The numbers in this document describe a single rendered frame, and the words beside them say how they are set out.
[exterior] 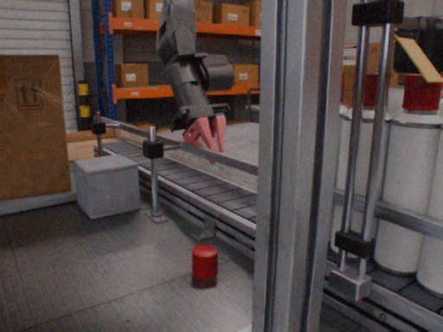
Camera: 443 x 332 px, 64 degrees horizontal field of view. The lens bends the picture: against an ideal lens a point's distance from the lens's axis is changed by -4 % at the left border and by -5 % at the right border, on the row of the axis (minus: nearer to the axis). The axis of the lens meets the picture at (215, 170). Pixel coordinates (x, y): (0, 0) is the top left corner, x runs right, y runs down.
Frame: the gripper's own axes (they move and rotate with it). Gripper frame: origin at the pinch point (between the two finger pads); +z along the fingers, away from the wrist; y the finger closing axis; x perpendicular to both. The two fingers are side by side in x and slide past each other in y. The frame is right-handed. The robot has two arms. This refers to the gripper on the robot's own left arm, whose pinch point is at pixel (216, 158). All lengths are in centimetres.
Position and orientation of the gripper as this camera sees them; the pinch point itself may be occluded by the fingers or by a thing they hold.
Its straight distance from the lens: 65.1
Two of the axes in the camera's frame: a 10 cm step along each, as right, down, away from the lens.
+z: 3.6, 8.8, -3.0
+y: 8.2, -1.6, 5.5
